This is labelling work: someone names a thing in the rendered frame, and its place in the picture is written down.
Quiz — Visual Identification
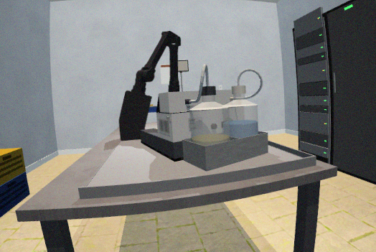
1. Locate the clear bottle with grey cap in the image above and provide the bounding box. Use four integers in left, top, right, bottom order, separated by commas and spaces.
225, 85, 258, 139

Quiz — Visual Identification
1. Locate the clear plastic bottle with black cap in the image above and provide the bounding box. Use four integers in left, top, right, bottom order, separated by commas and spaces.
189, 86, 230, 146

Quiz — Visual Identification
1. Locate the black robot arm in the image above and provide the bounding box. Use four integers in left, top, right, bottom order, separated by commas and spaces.
131, 31, 181, 94

